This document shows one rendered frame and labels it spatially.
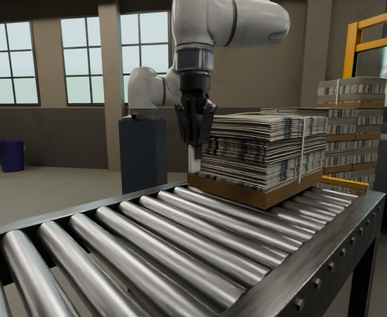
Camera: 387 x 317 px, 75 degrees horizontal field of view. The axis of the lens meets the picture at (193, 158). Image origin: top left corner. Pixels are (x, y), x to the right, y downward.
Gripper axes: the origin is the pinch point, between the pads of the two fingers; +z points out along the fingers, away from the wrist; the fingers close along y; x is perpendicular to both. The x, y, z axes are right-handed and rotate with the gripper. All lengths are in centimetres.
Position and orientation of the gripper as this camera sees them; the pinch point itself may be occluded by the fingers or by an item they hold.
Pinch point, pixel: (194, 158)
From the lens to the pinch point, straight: 63.5
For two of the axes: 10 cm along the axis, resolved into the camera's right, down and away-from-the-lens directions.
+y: -6.9, -1.3, 7.1
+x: -7.2, 1.3, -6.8
